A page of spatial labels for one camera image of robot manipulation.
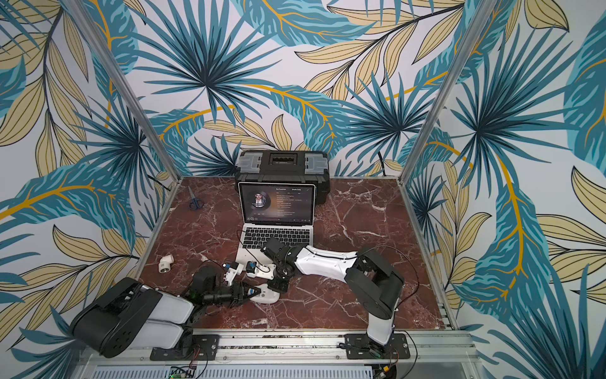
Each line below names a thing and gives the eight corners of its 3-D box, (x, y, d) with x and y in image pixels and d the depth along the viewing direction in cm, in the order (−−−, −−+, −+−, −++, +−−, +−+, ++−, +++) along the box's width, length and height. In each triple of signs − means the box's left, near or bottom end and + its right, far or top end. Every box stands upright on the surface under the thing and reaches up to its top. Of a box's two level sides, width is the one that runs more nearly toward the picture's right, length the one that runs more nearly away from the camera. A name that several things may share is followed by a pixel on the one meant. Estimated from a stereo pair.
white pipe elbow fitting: (160, 272, 90) (156, 269, 88) (166, 258, 94) (162, 254, 92) (169, 272, 91) (165, 269, 88) (174, 258, 94) (171, 254, 92)
